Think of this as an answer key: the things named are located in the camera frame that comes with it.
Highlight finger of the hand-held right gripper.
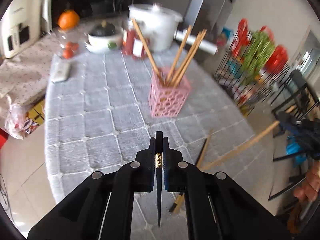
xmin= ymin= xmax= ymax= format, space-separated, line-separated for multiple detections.
xmin=276 ymin=110 xmax=318 ymax=130
xmin=287 ymin=130 xmax=320 ymax=159

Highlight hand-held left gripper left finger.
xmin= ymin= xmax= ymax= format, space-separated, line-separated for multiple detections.
xmin=27 ymin=137 xmax=157 ymax=240

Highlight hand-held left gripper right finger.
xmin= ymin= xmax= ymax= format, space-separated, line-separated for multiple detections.
xmin=162 ymin=136 xmax=293 ymax=240

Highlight dark-tipped wooden chopstick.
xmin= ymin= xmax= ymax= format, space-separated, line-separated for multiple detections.
xmin=169 ymin=192 xmax=187 ymax=213
xmin=195 ymin=129 xmax=214 ymax=167
xmin=200 ymin=106 xmax=297 ymax=171

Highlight black chopstick with gold band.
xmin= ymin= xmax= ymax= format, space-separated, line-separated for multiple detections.
xmin=155 ymin=131 xmax=163 ymax=228

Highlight pink perforated utensil holder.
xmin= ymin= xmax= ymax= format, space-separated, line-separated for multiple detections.
xmin=148 ymin=66 xmax=192 ymax=118

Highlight bunch of wooden chopsticks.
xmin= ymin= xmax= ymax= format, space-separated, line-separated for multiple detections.
xmin=130 ymin=17 xmax=208 ymax=87

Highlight person's right hand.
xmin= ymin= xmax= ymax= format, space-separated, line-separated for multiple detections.
xmin=292 ymin=164 xmax=320 ymax=203

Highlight black chair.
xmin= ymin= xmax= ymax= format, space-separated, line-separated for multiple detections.
xmin=271 ymin=69 xmax=320 ymax=120

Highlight large red plastic bag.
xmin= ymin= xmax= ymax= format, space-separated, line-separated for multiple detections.
xmin=265 ymin=45 xmax=289 ymax=73

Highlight glass door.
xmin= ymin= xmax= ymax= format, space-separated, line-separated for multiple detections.
xmin=290 ymin=30 xmax=320 ymax=80

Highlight bunch of green vegetables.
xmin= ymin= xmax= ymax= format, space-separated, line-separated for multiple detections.
xmin=241 ymin=30 xmax=275 ymax=85

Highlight small red plastic bag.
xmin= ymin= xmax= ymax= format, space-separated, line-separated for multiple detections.
xmin=231 ymin=19 xmax=250 ymax=58

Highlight clear jar red contents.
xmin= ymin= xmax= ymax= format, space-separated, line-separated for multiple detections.
xmin=122 ymin=20 xmax=137 ymax=55
xmin=130 ymin=27 xmax=150 ymax=60

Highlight yellow box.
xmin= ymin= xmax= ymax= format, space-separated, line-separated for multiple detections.
xmin=26 ymin=99 xmax=47 ymax=122

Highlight white remote control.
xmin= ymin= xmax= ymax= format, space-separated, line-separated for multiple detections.
xmin=51 ymin=62 xmax=71 ymax=83

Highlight clear plastic bag with packets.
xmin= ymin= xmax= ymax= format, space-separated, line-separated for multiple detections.
xmin=5 ymin=102 xmax=45 ymax=140

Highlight small white cooker dark lid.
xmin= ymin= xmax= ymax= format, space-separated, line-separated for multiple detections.
xmin=85 ymin=21 xmax=124 ymax=53

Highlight dark grey refrigerator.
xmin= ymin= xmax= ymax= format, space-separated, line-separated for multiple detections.
xmin=120 ymin=0 xmax=244 ymax=65

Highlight floral pink tablecloth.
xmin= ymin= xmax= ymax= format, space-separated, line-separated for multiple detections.
xmin=0 ymin=31 xmax=60 ymax=105

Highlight large orange fruit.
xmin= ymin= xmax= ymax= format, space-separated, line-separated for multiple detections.
xmin=57 ymin=9 xmax=80 ymax=30

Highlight black microwave oven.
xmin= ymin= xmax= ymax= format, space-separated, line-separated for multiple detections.
xmin=42 ymin=0 xmax=125 ymax=32

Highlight cream white kitchen appliance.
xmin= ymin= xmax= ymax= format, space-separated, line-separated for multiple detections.
xmin=0 ymin=0 xmax=48 ymax=59

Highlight black wire storage rack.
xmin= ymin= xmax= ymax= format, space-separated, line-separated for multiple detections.
xmin=212 ymin=31 xmax=283 ymax=117

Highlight black cable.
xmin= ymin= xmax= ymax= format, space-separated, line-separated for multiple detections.
xmin=0 ymin=175 xmax=12 ymax=213

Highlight white electric pot with handle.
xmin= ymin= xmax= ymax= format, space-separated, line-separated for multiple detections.
xmin=128 ymin=4 xmax=218 ymax=55

